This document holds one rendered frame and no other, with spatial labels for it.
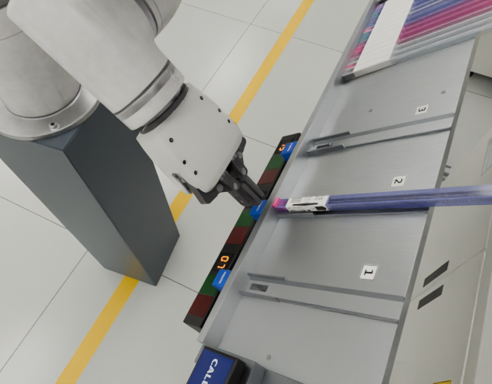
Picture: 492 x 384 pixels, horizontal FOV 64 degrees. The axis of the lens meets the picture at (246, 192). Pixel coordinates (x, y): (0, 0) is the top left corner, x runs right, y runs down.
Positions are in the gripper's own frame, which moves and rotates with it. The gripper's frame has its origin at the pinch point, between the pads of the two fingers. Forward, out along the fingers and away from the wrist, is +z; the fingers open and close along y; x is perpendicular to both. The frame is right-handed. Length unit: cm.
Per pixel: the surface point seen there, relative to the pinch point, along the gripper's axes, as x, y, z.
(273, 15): -85, -130, 21
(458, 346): 14.4, 1.5, 36.4
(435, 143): 21.0, -8.2, 4.4
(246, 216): -5.0, -0.1, 5.3
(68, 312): -85, 22, 21
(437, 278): 4, -15, 48
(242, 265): 3.2, 9.4, 2.5
